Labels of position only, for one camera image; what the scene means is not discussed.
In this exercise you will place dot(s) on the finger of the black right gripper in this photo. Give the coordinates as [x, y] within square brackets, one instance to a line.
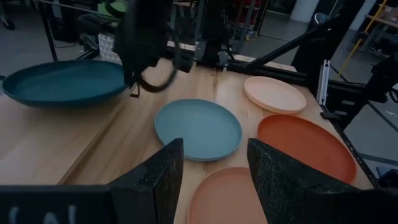
[132, 76]
[135, 92]

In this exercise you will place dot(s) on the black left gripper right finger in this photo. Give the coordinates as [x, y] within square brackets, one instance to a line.
[280, 186]

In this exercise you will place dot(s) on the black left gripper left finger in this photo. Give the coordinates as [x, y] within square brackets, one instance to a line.
[158, 186]

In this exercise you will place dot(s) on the dark teal plate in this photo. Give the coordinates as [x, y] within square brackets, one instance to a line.
[62, 82]

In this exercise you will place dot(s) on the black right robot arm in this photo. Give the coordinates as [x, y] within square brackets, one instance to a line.
[214, 31]

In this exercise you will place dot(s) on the green plant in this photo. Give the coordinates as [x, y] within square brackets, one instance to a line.
[119, 6]

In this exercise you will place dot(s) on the white triangle-patterned planter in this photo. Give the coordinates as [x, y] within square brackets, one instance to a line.
[107, 48]

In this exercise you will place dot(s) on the orange-red plate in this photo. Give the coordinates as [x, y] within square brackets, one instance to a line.
[306, 146]

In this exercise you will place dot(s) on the terracotta plate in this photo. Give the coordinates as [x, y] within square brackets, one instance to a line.
[224, 199]

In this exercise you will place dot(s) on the light blue plate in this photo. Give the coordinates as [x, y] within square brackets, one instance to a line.
[199, 129]

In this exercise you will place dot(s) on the peach plate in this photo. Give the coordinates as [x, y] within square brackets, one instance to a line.
[275, 93]

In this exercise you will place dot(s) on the yellow pole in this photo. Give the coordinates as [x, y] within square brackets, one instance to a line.
[357, 43]

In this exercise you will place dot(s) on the white round column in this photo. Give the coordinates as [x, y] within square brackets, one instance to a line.
[304, 9]

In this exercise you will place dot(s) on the white metal bracket strip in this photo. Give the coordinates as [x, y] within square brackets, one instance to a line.
[323, 82]

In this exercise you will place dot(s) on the black diagonal frame strut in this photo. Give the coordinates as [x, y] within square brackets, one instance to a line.
[280, 49]

